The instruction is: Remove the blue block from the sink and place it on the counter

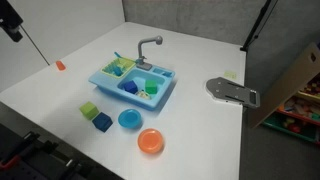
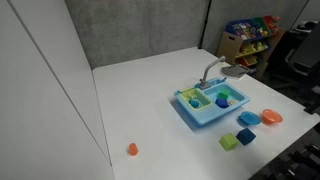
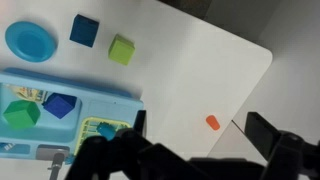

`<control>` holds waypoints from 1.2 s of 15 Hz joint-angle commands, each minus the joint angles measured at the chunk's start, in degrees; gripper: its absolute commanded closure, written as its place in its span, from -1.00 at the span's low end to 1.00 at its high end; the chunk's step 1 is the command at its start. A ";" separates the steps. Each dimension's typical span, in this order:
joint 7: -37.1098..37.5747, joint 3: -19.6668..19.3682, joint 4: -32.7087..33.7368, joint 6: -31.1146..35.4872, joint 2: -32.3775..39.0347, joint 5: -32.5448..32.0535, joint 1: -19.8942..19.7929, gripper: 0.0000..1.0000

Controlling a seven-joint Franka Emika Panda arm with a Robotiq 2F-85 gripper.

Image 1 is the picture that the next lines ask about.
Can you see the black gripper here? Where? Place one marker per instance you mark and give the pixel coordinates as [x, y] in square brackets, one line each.
[10, 15]

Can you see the light blue toy sink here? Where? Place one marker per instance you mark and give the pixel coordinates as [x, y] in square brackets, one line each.
[110, 83]

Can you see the lime green toy block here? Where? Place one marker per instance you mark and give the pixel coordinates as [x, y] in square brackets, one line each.
[88, 110]

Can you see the green cup in sink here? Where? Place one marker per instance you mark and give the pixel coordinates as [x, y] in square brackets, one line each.
[150, 86]

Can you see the small orange toy cup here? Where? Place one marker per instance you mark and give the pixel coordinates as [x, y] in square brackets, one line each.
[60, 65]

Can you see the blue toy utensil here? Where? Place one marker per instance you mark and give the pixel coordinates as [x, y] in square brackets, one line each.
[117, 54]

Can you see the yellow-green dish rack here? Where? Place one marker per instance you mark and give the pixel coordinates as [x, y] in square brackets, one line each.
[115, 68]

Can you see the small blue toy cup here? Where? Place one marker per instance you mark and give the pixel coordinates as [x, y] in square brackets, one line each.
[117, 70]

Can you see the grey toy faucet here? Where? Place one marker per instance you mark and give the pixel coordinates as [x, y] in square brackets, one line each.
[142, 46]

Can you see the black clamp equipment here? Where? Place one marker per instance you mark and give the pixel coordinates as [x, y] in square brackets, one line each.
[36, 160]

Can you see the white toy dish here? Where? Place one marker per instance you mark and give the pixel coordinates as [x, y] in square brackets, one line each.
[143, 95]

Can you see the blue toy plate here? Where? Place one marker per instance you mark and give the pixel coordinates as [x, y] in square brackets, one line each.
[129, 118]

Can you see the orange bowl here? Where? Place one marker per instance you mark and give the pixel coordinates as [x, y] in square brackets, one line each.
[150, 140]

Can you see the pale green sticky note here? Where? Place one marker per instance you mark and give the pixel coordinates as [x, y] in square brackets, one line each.
[230, 75]

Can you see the grey metal mounting plate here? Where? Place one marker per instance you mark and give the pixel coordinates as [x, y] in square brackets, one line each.
[231, 91]

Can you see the black tripod pole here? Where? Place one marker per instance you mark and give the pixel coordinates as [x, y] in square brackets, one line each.
[256, 25]

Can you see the wooden toy shelf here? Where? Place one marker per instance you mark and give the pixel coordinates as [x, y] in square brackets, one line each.
[293, 96]

